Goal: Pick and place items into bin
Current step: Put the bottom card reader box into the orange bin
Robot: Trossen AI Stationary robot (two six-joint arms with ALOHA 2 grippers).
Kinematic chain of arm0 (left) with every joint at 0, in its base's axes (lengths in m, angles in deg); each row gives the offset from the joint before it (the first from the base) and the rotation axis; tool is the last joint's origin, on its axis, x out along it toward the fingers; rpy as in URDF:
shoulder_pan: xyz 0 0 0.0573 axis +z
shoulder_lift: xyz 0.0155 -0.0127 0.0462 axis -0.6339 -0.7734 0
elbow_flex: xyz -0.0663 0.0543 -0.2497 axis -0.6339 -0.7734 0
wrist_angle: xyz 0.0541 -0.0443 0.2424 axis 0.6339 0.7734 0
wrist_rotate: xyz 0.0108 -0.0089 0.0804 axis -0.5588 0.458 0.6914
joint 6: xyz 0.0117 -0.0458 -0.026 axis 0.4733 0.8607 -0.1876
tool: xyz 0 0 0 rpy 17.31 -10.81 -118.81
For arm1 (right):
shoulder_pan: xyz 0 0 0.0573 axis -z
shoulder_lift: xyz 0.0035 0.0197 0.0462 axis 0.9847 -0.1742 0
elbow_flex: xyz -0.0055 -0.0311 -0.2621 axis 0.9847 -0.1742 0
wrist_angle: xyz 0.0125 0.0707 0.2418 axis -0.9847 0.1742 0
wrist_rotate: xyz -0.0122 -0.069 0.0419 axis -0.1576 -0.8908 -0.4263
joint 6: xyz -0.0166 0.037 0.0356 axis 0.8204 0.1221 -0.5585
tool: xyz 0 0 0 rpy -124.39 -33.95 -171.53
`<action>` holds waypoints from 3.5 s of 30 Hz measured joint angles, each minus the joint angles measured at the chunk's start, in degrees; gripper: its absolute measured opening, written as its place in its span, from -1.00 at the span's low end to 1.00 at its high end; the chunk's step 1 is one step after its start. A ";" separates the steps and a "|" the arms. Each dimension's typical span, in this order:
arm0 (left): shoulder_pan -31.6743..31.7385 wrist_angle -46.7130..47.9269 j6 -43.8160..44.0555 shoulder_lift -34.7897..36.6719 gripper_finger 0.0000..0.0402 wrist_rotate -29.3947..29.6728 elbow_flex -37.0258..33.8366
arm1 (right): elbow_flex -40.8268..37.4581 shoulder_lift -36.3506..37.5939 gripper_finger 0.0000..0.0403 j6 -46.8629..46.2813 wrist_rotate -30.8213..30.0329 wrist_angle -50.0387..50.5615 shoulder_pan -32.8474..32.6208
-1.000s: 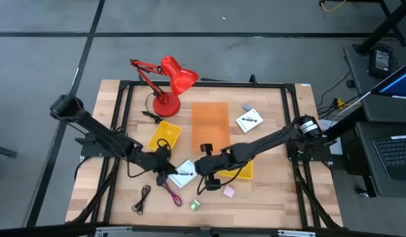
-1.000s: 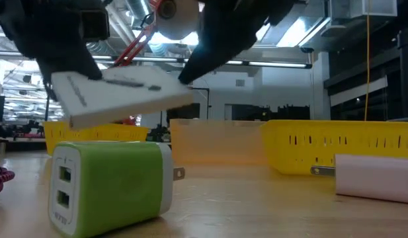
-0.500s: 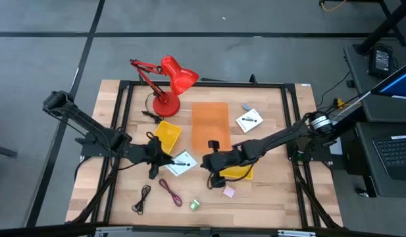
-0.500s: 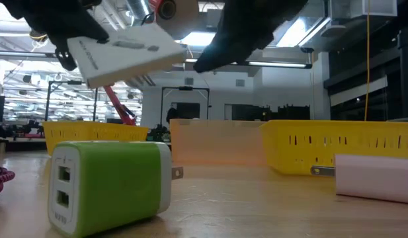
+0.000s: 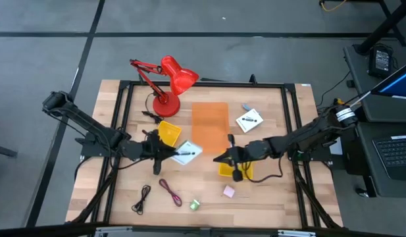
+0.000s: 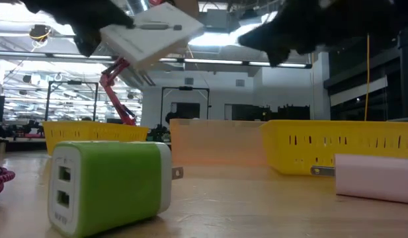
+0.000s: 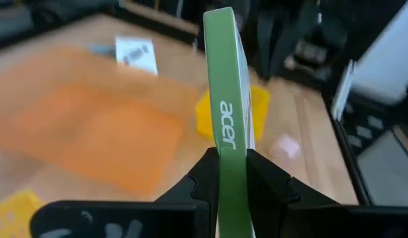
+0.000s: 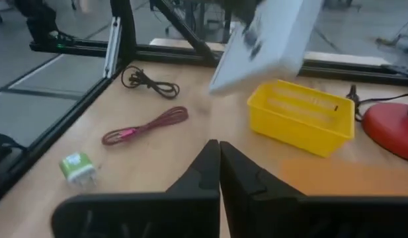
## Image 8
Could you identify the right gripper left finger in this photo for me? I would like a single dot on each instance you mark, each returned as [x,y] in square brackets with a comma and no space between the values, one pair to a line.
[190,211]

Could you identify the red desk lamp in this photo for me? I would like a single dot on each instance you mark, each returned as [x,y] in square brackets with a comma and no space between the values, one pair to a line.
[392,129]

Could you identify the silver aluminium profile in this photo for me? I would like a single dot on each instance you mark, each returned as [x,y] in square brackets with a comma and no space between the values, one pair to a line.
[112,46]

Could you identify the person's leg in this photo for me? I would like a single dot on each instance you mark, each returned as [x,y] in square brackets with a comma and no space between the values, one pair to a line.
[38,20]

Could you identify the green white USB wall charger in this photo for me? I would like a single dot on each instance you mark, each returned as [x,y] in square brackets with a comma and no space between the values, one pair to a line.
[78,168]

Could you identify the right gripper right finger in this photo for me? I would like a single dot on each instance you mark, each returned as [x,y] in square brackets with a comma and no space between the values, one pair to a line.
[256,205]

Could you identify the white product box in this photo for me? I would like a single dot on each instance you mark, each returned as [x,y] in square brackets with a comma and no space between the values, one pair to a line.
[273,66]

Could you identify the yellow slotted plastic basket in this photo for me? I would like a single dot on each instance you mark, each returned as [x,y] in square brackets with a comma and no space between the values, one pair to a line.
[299,132]

